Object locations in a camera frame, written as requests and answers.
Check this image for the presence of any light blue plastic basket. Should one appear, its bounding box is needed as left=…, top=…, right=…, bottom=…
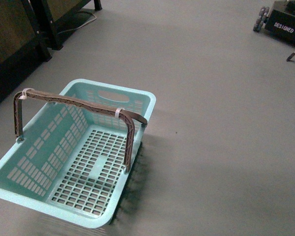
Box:
left=0, top=79, right=156, bottom=229

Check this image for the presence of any brown basket handle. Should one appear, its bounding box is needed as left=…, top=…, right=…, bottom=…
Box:
left=26, top=89, right=148, bottom=125
left=13, top=92, right=135, bottom=172

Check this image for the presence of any white zip tie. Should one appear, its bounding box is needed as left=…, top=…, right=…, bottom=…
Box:
left=115, top=108, right=122, bottom=118
left=19, top=88, right=33, bottom=100

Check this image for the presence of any grey mecanum wheel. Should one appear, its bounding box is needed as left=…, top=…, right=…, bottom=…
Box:
left=253, top=6, right=269, bottom=32

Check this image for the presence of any black shelf frame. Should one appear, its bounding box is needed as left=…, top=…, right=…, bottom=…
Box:
left=0, top=0, right=103, bottom=114

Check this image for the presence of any black stick tool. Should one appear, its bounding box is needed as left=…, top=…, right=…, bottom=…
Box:
left=286, top=51, right=295, bottom=62

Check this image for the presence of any white cable on floor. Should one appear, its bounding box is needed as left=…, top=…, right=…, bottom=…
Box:
left=57, top=10, right=97, bottom=34

